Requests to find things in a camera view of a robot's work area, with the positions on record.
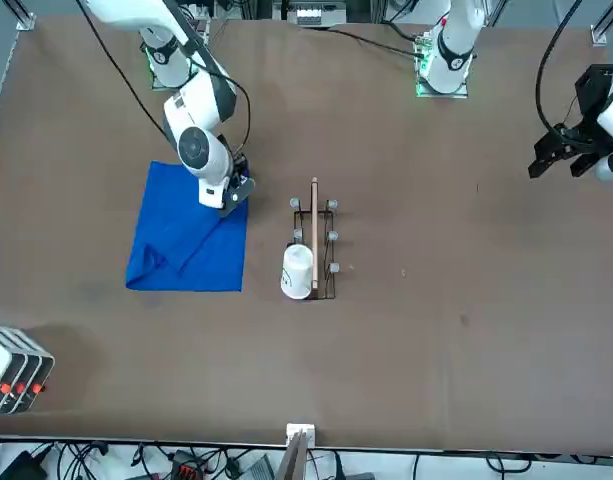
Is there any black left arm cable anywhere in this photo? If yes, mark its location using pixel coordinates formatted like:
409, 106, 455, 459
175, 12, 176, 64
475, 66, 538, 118
534, 0, 585, 134

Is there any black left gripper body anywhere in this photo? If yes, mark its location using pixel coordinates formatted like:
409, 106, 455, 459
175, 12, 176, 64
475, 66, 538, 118
555, 63, 613, 151

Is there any aluminium frame post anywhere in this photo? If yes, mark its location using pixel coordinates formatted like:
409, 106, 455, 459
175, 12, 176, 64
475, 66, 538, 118
278, 423, 317, 480

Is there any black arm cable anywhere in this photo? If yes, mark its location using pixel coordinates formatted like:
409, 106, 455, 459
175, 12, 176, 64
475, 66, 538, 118
75, 0, 251, 156
534, 0, 585, 134

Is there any black power adapter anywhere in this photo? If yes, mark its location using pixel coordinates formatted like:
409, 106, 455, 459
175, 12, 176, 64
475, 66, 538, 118
0, 449, 47, 480

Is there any aluminium corner rail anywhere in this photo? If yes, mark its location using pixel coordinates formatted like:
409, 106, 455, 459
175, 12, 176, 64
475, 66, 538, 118
589, 0, 613, 46
5, 0, 37, 31

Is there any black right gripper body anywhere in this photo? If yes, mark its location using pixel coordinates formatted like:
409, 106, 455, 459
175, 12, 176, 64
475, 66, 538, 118
219, 174, 257, 217

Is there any blue microfibre towel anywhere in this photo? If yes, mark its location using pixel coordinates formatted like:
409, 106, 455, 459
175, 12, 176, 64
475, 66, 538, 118
124, 159, 252, 293

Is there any white power strip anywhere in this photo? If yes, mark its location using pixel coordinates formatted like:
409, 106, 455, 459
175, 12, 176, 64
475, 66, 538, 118
288, 0, 347, 27

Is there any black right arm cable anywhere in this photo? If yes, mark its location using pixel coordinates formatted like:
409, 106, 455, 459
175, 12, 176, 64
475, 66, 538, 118
75, 0, 251, 156

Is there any black device with red ports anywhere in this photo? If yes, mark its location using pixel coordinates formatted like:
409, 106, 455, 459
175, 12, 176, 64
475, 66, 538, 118
170, 449, 207, 480

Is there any white smiley face cup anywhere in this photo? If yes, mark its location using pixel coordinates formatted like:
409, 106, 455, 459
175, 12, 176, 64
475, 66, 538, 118
278, 243, 315, 301

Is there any black cable across table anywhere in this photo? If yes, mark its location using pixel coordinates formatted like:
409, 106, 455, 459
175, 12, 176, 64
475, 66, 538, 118
325, 27, 420, 59

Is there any black wire cup rack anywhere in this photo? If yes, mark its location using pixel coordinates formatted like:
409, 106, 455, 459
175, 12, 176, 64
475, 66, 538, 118
288, 177, 341, 302

